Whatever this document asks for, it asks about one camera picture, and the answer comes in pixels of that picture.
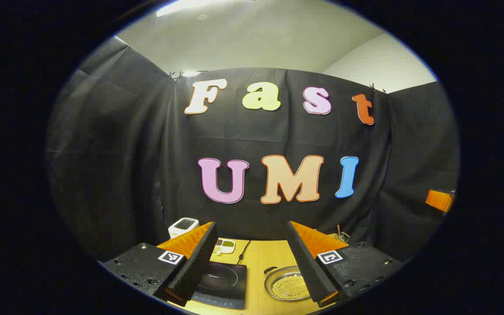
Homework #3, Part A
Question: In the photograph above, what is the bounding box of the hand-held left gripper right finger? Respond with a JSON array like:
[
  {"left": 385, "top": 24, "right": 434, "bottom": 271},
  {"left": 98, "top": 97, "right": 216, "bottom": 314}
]
[{"left": 286, "top": 221, "right": 406, "bottom": 308}]

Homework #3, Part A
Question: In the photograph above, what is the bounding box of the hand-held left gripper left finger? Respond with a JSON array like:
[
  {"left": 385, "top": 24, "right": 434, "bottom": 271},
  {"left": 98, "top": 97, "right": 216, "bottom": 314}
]
[{"left": 99, "top": 221, "right": 218, "bottom": 307}]

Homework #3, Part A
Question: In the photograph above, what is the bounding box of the pile of yellow soybeans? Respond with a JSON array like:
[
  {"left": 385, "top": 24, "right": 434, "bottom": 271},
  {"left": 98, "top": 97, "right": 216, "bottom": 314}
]
[{"left": 272, "top": 275, "right": 312, "bottom": 300}]

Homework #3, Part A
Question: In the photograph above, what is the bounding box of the black induction cooktop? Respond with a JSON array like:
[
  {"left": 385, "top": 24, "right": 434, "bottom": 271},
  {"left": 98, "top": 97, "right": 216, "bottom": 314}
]
[{"left": 189, "top": 262, "right": 247, "bottom": 310}]

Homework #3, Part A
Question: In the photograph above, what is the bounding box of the steel pot with black handle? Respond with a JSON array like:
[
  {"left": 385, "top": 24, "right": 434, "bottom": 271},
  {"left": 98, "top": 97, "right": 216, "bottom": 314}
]
[{"left": 263, "top": 265, "right": 318, "bottom": 301}]

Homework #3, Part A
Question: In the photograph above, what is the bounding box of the white divided dish of beans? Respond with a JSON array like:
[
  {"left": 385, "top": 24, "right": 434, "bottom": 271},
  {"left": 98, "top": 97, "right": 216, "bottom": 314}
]
[{"left": 213, "top": 238, "right": 236, "bottom": 255}]

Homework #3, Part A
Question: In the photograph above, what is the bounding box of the white toaster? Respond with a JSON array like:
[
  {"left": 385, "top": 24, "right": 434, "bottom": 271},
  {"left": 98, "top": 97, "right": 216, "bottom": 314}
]
[{"left": 168, "top": 217, "right": 200, "bottom": 239}]

